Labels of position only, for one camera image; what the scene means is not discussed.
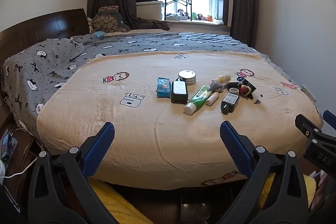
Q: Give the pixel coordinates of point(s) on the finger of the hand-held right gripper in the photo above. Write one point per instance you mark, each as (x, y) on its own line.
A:
(308, 128)
(330, 119)

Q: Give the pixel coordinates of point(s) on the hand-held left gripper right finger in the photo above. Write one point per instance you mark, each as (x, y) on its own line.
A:
(235, 149)

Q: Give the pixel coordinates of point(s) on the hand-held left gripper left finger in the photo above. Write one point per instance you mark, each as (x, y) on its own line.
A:
(102, 145)

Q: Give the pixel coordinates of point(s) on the green and white tube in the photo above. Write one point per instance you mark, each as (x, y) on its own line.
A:
(197, 99)

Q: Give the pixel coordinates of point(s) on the black trash bin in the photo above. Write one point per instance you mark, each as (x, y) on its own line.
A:
(195, 212)

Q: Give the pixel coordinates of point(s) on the black box with white label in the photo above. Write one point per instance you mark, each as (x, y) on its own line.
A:
(179, 91)

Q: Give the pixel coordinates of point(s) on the blue snack packet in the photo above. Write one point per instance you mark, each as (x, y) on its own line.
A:
(163, 87)

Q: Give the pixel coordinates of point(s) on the beige printed blanket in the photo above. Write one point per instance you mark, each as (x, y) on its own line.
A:
(147, 134)

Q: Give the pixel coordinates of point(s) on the dark green labelled bottle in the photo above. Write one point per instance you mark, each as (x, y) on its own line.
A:
(229, 103)

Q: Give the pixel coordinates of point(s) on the small white bottle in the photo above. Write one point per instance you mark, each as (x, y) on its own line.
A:
(212, 98)

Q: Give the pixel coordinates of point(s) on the grey tape roll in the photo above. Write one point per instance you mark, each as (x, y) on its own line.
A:
(233, 91)

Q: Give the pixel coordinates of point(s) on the black box with red figure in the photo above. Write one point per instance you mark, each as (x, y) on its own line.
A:
(248, 87)

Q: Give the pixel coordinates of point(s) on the white and yellow bottle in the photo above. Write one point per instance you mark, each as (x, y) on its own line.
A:
(221, 79)

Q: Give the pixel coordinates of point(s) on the wooden nightstand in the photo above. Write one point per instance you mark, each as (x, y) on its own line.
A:
(23, 142)

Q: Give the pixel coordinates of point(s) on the round silver tin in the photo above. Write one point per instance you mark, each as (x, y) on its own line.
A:
(187, 76)

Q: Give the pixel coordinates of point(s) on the smartphone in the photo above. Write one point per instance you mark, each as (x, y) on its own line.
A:
(5, 148)

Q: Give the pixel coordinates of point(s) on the grey printed blanket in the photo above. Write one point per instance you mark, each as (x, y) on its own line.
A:
(52, 61)

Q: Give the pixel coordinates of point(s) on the brown patterned pillow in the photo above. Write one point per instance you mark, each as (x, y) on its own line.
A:
(106, 20)

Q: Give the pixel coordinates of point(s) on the dark wooden headboard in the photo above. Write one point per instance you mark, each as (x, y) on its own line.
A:
(39, 29)

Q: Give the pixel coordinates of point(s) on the orange plush toy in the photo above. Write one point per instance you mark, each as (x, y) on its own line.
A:
(208, 18)

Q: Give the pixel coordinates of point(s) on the brown plush toy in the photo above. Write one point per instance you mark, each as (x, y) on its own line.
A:
(200, 16)

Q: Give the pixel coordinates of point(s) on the green plush toy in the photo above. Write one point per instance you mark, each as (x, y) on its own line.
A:
(194, 16)

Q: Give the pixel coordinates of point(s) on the white storage box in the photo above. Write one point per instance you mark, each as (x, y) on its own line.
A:
(149, 10)

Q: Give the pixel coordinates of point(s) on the monkey plush toy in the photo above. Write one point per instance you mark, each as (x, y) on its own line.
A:
(180, 12)

